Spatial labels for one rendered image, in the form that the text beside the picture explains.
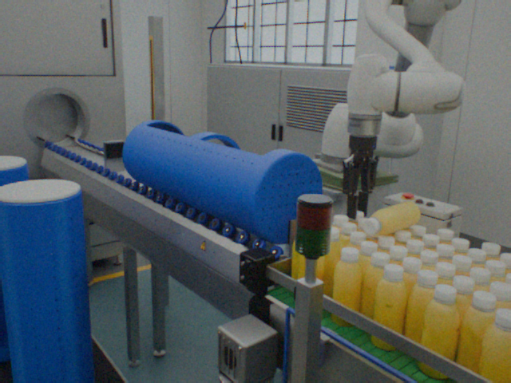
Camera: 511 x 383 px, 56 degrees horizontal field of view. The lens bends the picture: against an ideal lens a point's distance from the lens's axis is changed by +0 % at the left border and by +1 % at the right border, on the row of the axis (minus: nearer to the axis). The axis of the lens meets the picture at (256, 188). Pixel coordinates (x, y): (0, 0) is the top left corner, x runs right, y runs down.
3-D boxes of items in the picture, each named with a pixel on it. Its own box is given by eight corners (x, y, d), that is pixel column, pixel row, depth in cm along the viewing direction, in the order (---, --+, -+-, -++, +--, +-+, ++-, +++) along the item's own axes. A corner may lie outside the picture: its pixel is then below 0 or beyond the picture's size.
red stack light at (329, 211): (313, 216, 91) (314, 196, 90) (338, 226, 86) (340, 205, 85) (288, 223, 87) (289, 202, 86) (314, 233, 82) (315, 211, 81)
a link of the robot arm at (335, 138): (321, 148, 216) (329, 99, 210) (362, 154, 213) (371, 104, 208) (319, 155, 201) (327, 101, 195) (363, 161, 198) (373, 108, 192)
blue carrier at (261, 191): (180, 181, 221) (182, 119, 215) (319, 237, 156) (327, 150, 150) (121, 187, 204) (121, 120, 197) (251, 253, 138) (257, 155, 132)
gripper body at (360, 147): (362, 132, 137) (359, 163, 140) (342, 134, 132) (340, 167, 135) (384, 135, 132) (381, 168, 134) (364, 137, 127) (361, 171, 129)
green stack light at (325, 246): (311, 241, 92) (313, 217, 91) (337, 252, 87) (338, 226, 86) (287, 249, 88) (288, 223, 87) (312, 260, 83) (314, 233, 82)
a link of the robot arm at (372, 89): (344, 114, 127) (396, 116, 124) (348, 53, 123) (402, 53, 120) (346, 110, 137) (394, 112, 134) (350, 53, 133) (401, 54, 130)
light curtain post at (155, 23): (164, 302, 304) (157, 17, 260) (169, 306, 299) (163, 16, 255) (156, 305, 300) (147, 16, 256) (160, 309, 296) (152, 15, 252)
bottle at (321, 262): (295, 294, 127) (299, 235, 123) (321, 295, 127) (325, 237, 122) (296, 306, 120) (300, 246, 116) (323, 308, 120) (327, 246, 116)
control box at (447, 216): (400, 222, 156) (403, 191, 153) (459, 240, 141) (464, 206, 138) (381, 227, 150) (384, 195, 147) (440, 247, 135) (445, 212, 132)
